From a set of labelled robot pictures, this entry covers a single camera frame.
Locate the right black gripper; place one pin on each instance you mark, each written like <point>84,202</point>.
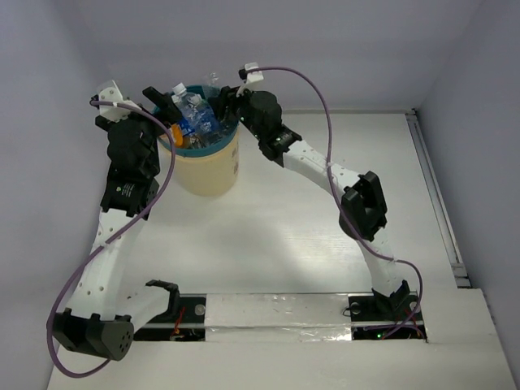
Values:
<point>227,97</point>

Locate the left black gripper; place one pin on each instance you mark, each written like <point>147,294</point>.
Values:
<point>136,115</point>

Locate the clear crushed bottle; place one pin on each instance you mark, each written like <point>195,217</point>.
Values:
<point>192,106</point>

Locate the small orange bottle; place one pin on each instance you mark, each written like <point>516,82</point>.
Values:
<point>177,135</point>

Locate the clear bottle white cap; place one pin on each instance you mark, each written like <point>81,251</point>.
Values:
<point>213,85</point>

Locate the blue label water bottle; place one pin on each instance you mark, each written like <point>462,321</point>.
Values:
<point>207,127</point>

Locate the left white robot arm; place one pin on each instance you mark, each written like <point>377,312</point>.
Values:
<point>97,321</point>

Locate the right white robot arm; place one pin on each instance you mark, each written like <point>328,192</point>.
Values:
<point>360,197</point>

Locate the teal and cream bin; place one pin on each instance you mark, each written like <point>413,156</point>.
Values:
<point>207,171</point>

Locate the silver tape strip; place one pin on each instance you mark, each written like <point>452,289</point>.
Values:
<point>277,318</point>

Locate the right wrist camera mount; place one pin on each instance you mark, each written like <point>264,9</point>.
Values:
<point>251,75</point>

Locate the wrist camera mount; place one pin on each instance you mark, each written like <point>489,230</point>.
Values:
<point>110,92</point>
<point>251,75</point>

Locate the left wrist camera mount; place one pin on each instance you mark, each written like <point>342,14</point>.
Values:
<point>110,92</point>

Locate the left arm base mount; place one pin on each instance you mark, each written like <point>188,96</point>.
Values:
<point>187,326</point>

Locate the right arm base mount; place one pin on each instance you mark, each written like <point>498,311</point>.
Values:
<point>368,323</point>

